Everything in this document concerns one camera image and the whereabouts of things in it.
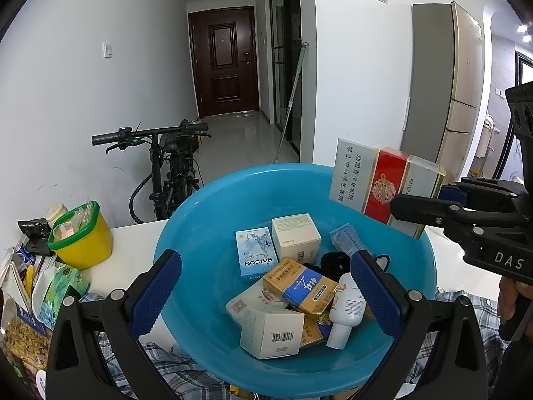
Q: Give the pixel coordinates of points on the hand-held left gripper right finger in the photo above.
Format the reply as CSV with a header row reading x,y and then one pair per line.
x,y
374,296

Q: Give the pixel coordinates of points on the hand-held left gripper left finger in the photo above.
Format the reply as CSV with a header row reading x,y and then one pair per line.
x,y
156,296

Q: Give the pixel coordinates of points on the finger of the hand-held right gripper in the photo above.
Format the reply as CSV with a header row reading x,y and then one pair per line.
x,y
433,212
479,191

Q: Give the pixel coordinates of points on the white lotion bottle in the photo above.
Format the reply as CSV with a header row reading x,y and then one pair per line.
x,y
345,312

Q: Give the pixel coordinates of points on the red white cigarette carton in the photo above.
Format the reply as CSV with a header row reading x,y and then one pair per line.
x,y
387,183

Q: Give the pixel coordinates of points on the blue plastic basin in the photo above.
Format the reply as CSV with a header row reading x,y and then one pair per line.
x,y
216,216

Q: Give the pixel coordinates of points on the white box with barcode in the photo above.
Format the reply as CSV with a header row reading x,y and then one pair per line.
x,y
270,333

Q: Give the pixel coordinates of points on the person's right hand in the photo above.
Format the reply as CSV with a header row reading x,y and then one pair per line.
x,y
510,300

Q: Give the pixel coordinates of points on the black hair accessory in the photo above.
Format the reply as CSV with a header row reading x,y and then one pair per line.
x,y
335,264

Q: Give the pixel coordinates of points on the blue wipe packet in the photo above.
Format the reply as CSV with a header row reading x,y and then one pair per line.
x,y
343,237

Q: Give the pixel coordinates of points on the blue plaid cloth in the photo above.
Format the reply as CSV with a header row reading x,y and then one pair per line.
x,y
125,362

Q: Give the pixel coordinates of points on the gold blue cigarette pack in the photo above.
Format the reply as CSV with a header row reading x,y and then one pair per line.
x,y
300,287

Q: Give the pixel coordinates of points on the yellow container green lid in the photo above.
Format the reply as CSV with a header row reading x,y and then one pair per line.
x,y
83,246

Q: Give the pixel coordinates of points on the green tissue pack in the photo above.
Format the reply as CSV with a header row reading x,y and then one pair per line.
x,y
58,291

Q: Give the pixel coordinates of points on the white square box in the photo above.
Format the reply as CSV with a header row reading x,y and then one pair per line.
x,y
295,237

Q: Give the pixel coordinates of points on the blue white small box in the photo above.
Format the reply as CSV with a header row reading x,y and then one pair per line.
x,y
256,254

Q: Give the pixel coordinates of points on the grey refrigerator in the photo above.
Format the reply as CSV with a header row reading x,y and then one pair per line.
x,y
433,91

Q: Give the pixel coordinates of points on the black bicycle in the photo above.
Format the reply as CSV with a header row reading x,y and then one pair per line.
x,y
175,175

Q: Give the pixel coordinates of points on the white jar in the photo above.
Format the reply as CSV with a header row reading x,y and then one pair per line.
x,y
56,212

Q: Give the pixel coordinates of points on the black crumpled bag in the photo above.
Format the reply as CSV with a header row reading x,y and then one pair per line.
x,y
33,233

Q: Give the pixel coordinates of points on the blue white carton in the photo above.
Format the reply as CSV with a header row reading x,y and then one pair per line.
x,y
24,255

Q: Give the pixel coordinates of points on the mop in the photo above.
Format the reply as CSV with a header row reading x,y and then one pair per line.
x,y
293,96

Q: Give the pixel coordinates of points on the black framed glass door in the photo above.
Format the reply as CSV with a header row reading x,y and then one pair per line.
x,y
287,50

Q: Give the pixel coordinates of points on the dark brown door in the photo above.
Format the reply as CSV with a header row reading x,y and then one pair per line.
x,y
225,62

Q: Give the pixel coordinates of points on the white light switch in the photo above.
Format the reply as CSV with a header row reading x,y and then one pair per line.
x,y
107,50

